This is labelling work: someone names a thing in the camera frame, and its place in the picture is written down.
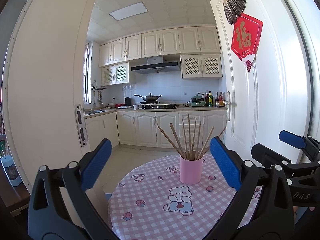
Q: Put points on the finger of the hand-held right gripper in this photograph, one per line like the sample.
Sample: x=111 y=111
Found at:
x=291 y=138
x=265 y=153

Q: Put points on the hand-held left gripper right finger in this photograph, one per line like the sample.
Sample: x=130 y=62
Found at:
x=225 y=165

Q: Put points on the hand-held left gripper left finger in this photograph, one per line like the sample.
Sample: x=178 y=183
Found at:
x=97 y=165

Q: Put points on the pink cup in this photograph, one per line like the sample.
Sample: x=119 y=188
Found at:
x=191 y=171

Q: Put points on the set of wooden chopsticks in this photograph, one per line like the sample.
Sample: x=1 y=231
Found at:
x=190 y=140

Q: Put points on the hanging kitchen utensils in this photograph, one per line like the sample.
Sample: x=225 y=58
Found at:
x=98 y=97

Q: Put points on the person's right hand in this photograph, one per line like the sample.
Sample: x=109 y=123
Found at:
x=296 y=210

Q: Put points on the metal door lock plate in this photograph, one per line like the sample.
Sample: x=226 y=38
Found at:
x=80 y=125

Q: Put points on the white panel door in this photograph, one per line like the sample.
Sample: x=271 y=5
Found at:
x=267 y=100

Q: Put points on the steel sink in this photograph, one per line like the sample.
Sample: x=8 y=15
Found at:
x=96 y=112

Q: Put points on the pink checked tablecloth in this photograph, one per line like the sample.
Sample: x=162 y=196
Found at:
x=150 y=192

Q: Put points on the cream lower kitchen cabinets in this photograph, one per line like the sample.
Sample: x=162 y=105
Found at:
x=145 y=127

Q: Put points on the red container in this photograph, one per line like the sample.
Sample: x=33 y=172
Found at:
x=119 y=105

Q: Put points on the black soy sauce bottle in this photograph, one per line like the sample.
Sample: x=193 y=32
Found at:
x=216 y=100

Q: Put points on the green bottle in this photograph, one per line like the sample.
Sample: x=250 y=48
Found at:
x=210 y=101

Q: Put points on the dark sauce bottle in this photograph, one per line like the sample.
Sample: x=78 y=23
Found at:
x=207 y=99

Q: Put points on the green electric cooker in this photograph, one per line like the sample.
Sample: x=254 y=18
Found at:
x=198 y=101

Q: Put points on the black kettle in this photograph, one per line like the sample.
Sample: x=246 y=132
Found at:
x=127 y=101

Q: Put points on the gas stove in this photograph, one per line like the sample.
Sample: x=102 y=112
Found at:
x=157 y=105

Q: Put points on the steel wok with lid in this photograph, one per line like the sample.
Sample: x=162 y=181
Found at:
x=149 y=98

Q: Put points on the light blue bottle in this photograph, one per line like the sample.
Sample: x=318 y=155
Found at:
x=11 y=171

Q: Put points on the kitchen window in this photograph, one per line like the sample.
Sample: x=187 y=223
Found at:
x=87 y=75

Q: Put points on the dark wooden cabinet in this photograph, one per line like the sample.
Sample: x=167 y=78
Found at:
x=12 y=197

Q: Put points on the narrow lattice door cabinet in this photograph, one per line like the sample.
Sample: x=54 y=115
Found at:
x=115 y=74

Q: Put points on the white sliding door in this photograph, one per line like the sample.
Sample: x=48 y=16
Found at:
x=45 y=80

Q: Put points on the wide lattice door cabinet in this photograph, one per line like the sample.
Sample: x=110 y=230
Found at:
x=201 y=66

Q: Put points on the red paper door decoration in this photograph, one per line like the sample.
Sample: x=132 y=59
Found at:
x=246 y=38

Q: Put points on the range hood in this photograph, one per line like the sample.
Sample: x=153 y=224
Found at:
x=156 y=66

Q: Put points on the brown feather fan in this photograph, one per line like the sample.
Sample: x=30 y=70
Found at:
x=233 y=5

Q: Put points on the ceiling light panel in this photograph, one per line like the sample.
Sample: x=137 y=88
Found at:
x=128 y=10

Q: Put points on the wall utensil rack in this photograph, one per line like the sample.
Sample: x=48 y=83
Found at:
x=98 y=87

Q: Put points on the cream upper wall cabinets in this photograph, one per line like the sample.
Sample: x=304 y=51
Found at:
x=160 y=43

